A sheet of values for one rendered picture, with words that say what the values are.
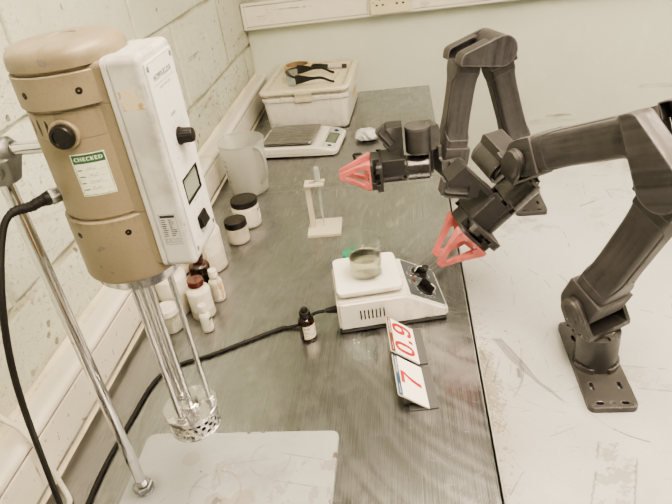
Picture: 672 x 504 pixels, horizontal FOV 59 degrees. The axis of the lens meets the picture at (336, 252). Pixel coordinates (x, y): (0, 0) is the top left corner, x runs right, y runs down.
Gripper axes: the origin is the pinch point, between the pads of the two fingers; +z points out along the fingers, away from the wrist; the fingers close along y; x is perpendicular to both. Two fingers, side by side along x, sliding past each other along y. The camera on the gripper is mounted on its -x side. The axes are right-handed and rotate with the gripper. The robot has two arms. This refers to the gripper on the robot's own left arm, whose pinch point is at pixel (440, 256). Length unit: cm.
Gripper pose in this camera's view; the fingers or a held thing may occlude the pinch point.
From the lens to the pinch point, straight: 104.3
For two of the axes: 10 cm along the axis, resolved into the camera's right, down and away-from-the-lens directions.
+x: 7.3, 5.5, 3.9
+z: -6.8, 6.6, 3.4
